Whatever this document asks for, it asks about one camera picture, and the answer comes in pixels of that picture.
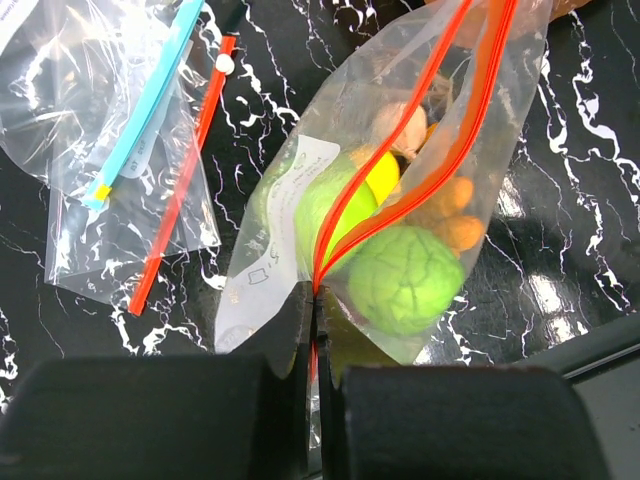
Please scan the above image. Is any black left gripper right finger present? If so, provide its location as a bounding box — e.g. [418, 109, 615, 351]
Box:
[318, 289, 610, 479]

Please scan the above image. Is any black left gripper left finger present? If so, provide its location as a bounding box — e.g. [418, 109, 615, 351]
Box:
[1, 282, 313, 479]

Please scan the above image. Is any light green lime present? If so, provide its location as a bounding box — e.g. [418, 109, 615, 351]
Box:
[347, 225, 466, 336]

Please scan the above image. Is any orange ginger piece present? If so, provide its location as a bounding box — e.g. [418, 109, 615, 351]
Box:
[406, 176, 485, 257]

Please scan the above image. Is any orange zipper clear bag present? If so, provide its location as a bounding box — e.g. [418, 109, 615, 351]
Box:
[214, 0, 554, 371]

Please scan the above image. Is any green apple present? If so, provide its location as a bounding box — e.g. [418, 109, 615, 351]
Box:
[294, 163, 378, 271]

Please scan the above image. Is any yellow bell pepper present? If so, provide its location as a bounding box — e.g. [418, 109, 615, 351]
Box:
[365, 152, 400, 205]

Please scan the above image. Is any garlic bulb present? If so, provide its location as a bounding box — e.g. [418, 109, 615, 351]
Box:
[373, 102, 428, 161]

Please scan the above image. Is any blue zipper clear bag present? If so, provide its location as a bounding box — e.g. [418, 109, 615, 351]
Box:
[1, 1, 203, 209]

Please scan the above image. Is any orange plastic basket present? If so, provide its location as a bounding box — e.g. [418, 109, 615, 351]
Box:
[463, 0, 589, 27]

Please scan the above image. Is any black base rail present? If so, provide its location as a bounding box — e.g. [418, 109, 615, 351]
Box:
[539, 314, 640, 480]

